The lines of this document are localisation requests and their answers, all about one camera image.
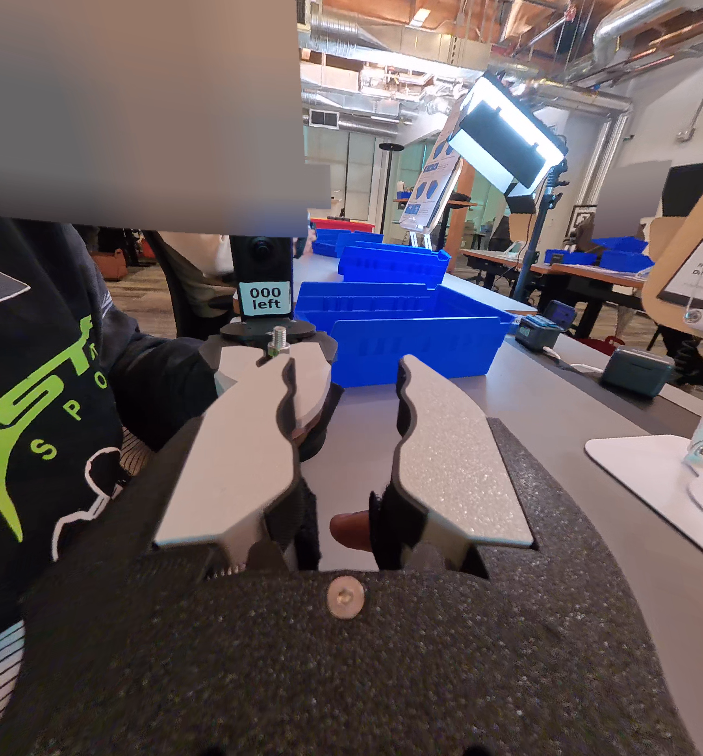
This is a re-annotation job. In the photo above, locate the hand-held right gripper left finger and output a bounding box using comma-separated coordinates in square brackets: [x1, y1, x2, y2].
[153, 353, 303, 568]

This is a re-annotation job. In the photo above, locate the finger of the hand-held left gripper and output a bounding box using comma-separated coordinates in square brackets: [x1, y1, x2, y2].
[217, 346, 271, 392]
[288, 343, 334, 433]

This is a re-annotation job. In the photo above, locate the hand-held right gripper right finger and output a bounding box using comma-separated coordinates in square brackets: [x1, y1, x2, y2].
[390, 354, 534, 571]

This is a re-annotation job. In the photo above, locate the blue plastic bin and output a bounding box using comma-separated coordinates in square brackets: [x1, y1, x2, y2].
[337, 245, 452, 291]
[312, 228, 386, 259]
[293, 281, 519, 389]

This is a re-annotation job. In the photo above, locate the person's left forearm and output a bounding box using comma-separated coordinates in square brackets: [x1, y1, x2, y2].
[111, 330, 217, 451]

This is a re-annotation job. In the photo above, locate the person's right hand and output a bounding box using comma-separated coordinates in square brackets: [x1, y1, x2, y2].
[329, 510, 377, 554]

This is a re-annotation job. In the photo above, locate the black mesh office chair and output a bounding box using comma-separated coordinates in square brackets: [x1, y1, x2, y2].
[143, 230, 235, 341]

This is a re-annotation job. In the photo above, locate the red plastic bin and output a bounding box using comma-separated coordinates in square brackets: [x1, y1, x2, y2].
[309, 217, 377, 233]

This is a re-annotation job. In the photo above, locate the black floor lamp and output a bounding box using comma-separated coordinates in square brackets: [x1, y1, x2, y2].
[379, 141, 406, 235]

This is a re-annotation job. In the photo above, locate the brown leather bag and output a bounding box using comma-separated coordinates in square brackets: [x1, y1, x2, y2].
[90, 247, 130, 282]

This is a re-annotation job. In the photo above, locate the dark charger case with batteries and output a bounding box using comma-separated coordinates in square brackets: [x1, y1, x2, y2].
[514, 298, 578, 354]

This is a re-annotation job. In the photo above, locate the wood-edged instruction board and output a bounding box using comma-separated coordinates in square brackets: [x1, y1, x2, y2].
[399, 96, 466, 233]
[641, 185, 703, 347]

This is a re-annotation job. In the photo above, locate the grey teal case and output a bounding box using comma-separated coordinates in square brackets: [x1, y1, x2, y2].
[599, 345, 677, 399]

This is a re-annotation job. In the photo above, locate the wooden top desk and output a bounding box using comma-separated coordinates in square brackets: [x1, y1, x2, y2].
[459, 247, 649, 324]

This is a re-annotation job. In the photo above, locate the black light stand pole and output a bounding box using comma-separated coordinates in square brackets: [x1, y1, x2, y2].
[511, 158, 569, 304]

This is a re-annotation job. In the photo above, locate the cardboard box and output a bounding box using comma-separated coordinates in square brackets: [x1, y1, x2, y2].
[506, 211, 542, 253]

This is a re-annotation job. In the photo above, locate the long blue bin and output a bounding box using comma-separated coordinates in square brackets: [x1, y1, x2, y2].
[589, 235, 655, 274]

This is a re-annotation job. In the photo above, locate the studio light panel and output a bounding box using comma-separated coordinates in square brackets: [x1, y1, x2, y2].
[447, 72, 569, 215]

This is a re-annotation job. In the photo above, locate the plywood board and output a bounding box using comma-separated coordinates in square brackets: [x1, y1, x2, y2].
[647, 215, 690, 262]

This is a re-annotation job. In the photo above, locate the white cable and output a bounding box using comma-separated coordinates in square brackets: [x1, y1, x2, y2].
[542, 347, 606, 375]

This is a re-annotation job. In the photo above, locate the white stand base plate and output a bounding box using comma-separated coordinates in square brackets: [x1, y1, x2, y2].
[583, 338, 703, 572]

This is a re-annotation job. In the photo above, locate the black wall panel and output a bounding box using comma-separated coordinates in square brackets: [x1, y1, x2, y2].
[660, 158, 703, 219]

